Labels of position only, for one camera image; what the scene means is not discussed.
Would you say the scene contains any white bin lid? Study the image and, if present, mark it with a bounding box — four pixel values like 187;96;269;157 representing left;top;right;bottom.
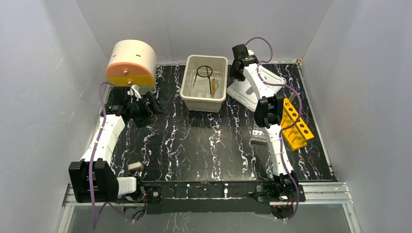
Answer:
227;66;286;112

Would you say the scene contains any clear glass test tube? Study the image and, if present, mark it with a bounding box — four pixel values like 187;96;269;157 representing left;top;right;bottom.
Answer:
288;92;297;102

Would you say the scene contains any clear acrylic tube rack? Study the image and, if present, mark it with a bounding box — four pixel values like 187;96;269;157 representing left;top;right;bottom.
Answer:
250;123;267;144

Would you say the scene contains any yellow test tube rack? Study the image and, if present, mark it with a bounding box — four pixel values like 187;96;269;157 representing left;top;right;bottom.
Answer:
281;98;314;151

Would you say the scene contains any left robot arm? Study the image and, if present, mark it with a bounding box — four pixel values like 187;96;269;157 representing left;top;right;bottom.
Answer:
69;84;163;203

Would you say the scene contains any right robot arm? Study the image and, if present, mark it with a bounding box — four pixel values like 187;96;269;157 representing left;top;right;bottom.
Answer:
229;44;300;204

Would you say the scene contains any beige plastic bin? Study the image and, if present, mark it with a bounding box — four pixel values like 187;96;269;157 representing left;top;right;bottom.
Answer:
180;55;228;113

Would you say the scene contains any round beige drawer cabinet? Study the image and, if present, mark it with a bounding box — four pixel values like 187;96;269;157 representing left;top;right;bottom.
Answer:
105;39;157;95

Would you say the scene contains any small beige stopper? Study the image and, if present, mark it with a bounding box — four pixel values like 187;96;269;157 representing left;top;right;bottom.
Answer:
128;162;144;172

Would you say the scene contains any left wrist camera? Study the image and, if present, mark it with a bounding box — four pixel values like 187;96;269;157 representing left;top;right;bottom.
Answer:
128;84;141;100

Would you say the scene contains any black base frame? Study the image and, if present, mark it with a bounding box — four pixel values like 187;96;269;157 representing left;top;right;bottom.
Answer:
115;181;306;219

